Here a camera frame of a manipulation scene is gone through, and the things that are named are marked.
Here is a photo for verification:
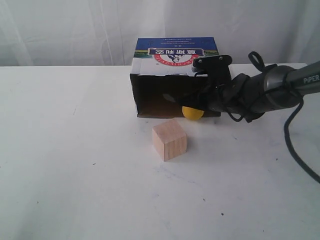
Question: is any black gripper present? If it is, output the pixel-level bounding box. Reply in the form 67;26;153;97
162;73;253;118

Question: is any yellow ball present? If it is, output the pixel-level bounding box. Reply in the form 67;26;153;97
181;106;205;121

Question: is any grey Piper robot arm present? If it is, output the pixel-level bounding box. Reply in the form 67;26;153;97
163;59;320;122

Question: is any wooden cube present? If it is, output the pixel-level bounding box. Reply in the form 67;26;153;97
152;119;188;162

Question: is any open printed cardboard box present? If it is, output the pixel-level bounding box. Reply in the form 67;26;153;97
129;36;219;119

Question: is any white backdrop curtain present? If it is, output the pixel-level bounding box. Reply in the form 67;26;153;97
0;0;320;66

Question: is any black cable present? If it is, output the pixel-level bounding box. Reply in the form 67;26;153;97
247;51;320;185

